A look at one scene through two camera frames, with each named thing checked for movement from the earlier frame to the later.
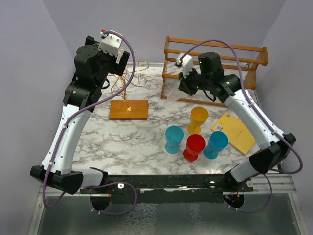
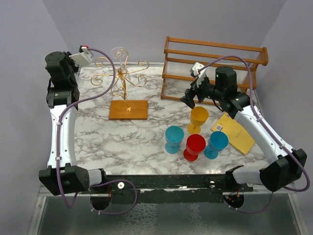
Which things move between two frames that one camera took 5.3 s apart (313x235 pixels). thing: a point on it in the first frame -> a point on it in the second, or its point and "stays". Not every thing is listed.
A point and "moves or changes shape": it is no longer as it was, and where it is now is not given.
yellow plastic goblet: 198,115 stays
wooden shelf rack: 237,61 stays
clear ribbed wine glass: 175,94 moves or changes shape
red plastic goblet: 195,144 stays
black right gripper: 184,85 -> 190,93
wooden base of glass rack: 128,109 stays
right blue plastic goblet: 218,141 stays
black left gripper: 117,68 -> 71,61
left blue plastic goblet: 174,135 stays
